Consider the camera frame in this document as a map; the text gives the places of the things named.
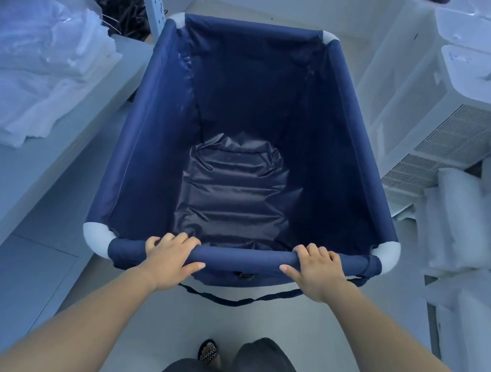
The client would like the person's right hand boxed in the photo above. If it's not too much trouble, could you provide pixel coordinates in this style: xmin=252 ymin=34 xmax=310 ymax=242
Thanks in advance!
xmin=274 ymin=239 xmax=356 ymax=308

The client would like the person's left hand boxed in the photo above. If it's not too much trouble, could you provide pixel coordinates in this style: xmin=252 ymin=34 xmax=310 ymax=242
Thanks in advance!
xmin=136 ymin=225 xmax=212 ymax=300

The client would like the navy fabric laundry cart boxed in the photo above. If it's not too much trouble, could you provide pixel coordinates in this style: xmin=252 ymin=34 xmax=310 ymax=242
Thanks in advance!
xmin=74 ymin=0 xmax=435 ymax=333

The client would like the person's left forearm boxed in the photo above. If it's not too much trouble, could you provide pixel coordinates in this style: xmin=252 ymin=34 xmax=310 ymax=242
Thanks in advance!
xmin=0 ymin=245 xmax=176 ymax=372

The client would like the black woven sandal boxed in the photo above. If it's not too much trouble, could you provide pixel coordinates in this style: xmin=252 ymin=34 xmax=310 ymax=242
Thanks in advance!
xmin=196 ymin=337 xmax=227 ymax=370

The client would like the stack of white pillows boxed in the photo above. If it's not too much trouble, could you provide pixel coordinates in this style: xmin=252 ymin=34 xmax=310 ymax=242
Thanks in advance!
xmin=392 ymin=93 xmax=491 ymax=372

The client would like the pile of white linens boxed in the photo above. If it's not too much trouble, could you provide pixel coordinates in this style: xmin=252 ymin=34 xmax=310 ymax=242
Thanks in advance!
xmin=0 ymin=0 xmax=130 ymax=162

